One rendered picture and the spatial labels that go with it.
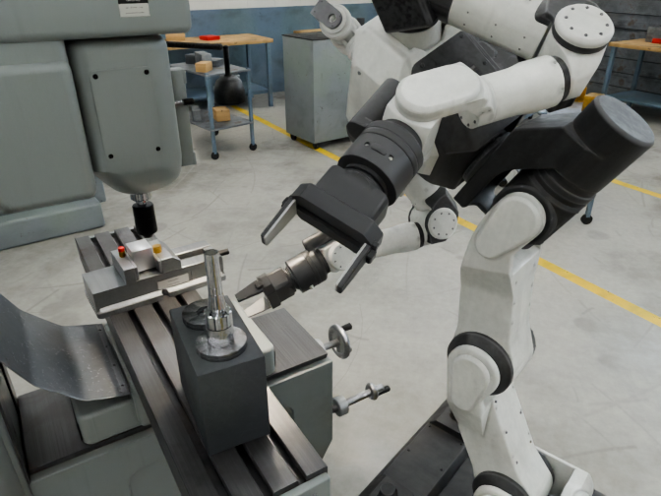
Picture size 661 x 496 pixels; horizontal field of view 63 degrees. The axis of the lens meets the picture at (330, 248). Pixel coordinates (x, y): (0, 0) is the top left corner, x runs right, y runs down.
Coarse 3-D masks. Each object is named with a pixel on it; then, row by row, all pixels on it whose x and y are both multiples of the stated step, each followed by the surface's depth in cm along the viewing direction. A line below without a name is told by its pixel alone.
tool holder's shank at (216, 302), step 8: (208, 256) 86; (216, 256) 87; (208, 264) 87; (216, 264) 87; (208, 272) 88; (216, 272) 88; (208, 280) 88; (216, 280) 88; (208, 288) 90; (216, 288) 89; (208, 296) 90; (216, 296) 90; (208, 304) 91; (216, 304) 90; (224, 304) 91; (216, 312) 91
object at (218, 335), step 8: (232, 320) 94; (208, 328) 92; (216, 328) 91; (224, 328) 92; (232, 328) 94; (208, 336) 93; (216, 336) 92; (224, 336) 92; (232, 336) 94; (216, 344) 93; (224, 344) 93
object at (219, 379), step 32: (192, 320) 100; (192, 352) 94; (224, 352) 92; (256, 352) 94; (192, 384) 96; (224, 384) 92; (256, 384) 95; (224, 416) 95; (256, 416) 98; (224, 448) 98
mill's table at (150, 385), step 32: (96, 256) 164; (128, 320) 135; (160, 320) 135; (128, 352) 123; (160, 352) 123; (160, 384) 114; (160, 416) 106; (192, 416) 106; (288, 416) 106; (192, 448) 99; (256, 448) 99; (288, 448) 99; (192, 480) 93; (224, 480) 93; (256, 480) 96; (288, 480) 93; (320, 480) 94
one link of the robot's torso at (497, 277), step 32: (480, 224) 97; (512, 224) 92; (544, 224) 90; (480, 256) 99; (512, 256) 96; (480, 288) 105; (512, 288) 100; (480, 320) 108; (512, 320) 104; (448, 352) 115; (512, 352) 107
